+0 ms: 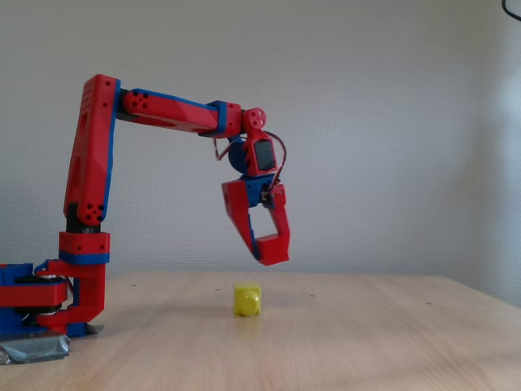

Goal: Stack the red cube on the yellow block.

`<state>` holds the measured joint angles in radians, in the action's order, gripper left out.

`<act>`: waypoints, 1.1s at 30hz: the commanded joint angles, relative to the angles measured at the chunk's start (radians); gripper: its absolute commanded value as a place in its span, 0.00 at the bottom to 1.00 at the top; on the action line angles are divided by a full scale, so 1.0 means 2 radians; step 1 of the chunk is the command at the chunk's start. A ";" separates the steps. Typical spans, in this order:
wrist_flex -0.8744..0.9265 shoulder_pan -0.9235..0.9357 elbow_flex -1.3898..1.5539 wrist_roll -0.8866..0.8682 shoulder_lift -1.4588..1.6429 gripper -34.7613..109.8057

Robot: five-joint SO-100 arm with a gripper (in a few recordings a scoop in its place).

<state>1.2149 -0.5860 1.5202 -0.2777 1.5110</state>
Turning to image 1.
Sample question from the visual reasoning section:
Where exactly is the black cable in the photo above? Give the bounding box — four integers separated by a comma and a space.
501, 0, 521, 23

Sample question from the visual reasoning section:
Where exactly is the yellow cube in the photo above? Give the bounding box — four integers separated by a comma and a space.
233, 281, 262, 319

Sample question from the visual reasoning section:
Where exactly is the red black servo wire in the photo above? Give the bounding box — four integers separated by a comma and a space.
214, 130, 288, 197

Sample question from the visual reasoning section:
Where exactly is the red and blue robot base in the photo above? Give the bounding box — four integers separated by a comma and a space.
0, 263, 87, 341

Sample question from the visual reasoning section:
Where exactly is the red cube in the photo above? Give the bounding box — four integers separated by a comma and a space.
256, 232, 291, 267

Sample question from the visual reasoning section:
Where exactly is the grey duct tape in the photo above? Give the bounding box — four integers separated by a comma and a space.
0, 323, 105, 365

